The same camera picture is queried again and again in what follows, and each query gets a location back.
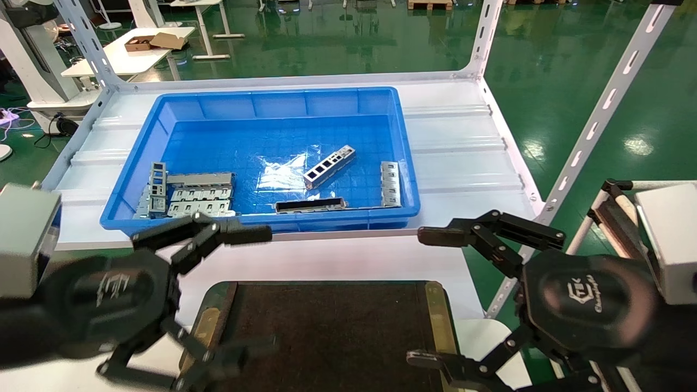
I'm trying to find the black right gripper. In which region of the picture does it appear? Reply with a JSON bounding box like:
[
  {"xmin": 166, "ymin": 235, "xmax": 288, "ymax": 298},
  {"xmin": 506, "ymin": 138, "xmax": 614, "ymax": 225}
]
[{"xmin": 406, "ymin": 210, "xmax": 661, "ymax": 392}]

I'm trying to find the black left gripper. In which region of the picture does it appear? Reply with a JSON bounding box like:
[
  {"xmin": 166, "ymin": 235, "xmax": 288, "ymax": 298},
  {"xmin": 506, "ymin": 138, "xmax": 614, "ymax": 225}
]
[{"xmin": 41, "ymin": 212, "xmax": 279, "ymax": 392}]

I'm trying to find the silver perforated metal part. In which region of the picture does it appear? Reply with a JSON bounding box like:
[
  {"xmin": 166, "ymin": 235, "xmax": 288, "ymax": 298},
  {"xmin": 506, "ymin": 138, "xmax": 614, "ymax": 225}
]
[{"xmin": 303, "ymin": 144, "xmax": 357, "ymax": 190}]

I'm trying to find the long grey metal part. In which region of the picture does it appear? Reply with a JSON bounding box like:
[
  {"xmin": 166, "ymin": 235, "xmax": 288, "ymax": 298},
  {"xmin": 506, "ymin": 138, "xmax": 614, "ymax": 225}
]
[{"xmin": 166, "ymin": 172, "xmax": 236, "ymax": 190}]

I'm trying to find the small grey metal part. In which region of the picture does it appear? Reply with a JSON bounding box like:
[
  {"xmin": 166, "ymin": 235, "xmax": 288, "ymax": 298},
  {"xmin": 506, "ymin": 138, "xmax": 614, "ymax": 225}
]
[{"xmin": 133, "ymin": 184, "xmax": 153, "ymax": 220}]

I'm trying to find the black long metal part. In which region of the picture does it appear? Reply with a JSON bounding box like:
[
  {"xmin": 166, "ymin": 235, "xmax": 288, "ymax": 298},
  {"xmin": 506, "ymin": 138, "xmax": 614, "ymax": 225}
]
[{"xmin": 275, "ymin": 197, "xmax": 348, "ymax": 214}]

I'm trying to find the silver stamped metal plate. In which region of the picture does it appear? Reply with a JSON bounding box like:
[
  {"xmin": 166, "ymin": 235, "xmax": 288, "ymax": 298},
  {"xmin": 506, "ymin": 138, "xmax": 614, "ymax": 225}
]
[
  {"xmin": 169, "ymin": 188, "xmax": 235, "ymax": 203},
  {"xmin": 166, "ymin": 201, "xmax": 237, "ymax": 218}
]

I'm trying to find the clear plastic film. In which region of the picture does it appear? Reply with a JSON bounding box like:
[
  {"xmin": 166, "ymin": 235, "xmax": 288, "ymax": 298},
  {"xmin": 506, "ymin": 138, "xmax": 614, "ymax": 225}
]
[{"xmin": 256, "ymin": 143, "xmax": 323, "ymax": 192}]

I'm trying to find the silver stamped metal strip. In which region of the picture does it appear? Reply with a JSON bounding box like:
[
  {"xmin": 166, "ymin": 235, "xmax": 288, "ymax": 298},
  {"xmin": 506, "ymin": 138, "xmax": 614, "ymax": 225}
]
[{"xmin": 380, "ymin": 161, "xmax": 402, "ymax": 209}]

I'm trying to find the blue plastic bin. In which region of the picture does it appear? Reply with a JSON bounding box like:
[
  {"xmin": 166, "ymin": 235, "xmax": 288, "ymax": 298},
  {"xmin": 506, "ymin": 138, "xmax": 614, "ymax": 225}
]
[{"xmin": 100, "ymin": 87, "xmax": 421, "ymax": 238}]

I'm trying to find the white slotted metal rack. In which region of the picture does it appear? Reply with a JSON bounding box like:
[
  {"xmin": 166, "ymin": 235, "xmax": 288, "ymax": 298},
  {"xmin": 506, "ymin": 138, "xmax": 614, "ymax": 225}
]
[{"xmin": 41, "ymin": 0, "xmax": 678, "ymax": 319}]

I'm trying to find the black round floor device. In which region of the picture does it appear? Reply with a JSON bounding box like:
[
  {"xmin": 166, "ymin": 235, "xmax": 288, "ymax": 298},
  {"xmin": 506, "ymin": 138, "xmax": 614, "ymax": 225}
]
[{"xmin": 54, "ymin": 114, "xmax": 80, "ymax": 138}]

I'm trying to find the white work table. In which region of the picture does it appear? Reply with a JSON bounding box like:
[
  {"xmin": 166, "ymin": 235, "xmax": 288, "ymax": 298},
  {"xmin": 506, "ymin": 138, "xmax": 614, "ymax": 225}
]
[{"xmin": 61, "ymin": 26, "xmax": 195, "ymax": 82}]

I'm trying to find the open cardboard box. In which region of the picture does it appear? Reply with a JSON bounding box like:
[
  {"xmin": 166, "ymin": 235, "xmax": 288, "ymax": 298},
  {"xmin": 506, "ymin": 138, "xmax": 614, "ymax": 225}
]
[{"xmin": 124, "ymin": 32, "xmax": 187, "ymax": 53}]

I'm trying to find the white desk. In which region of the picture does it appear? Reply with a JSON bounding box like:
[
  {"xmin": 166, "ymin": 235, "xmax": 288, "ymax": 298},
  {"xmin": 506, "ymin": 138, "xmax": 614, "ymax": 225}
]
[{"xmin": 170, "ymin": 0, "xmax": 246, "ymax": 60}]

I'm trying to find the white floor stand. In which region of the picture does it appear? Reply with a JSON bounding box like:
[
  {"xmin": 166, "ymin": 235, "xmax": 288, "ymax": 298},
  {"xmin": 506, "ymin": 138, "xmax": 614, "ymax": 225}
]
[{"xmin": 98, "ymin": 0, "xmax": 123, "ymax": 30}]

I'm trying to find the white machine column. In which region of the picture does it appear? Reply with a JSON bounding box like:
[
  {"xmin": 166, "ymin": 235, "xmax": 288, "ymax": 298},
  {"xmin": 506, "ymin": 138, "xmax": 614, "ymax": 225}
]
[{"xmin": 0, "ymin": 0, "xmax": 104, "ymax": 119}]

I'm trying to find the grey upright metal bracket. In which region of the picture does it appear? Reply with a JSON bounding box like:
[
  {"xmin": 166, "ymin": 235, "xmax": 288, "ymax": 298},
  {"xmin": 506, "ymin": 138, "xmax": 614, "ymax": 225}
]
[{"xmin": 148, "ymin": 161, "xmax": 168, "ymax": 214}]

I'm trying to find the conveyor with tubular frame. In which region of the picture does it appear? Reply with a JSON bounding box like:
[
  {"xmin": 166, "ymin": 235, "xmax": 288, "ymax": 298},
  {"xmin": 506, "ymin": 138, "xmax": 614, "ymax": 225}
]
[{"xmin": 587, "ymin": 179, "xmax": 697, "ymax": 392}]

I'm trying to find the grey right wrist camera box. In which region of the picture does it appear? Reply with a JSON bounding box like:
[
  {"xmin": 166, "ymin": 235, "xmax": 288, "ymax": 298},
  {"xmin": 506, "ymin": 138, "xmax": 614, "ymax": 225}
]
[{"xmin": 634, "ymin": 183, "xmax": 697, "ymax": 305}]

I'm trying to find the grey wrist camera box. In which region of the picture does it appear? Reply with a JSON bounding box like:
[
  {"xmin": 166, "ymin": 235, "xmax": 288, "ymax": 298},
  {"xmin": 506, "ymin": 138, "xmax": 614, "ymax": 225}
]
[
  {"xmin": 0, "ymin": 183, "xmax": 62, "ymax": 299},
  {"xmin": 634, "ymin": 183, "xmax": 697, "ymax": 305}
]

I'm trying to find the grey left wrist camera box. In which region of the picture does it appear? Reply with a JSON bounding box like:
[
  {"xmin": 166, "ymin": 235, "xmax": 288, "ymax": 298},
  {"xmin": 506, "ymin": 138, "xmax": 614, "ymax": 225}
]
[{"xmin": 0, "ymin": 183, "xmax": 62, "ymax": 299}]

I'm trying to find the floor cable bundle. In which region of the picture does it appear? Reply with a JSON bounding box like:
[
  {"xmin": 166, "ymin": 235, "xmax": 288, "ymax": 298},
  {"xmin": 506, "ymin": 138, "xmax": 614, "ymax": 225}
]
[{"xmin": 0, "ymin": 107, "xmax": 36, "ymax": 143}]

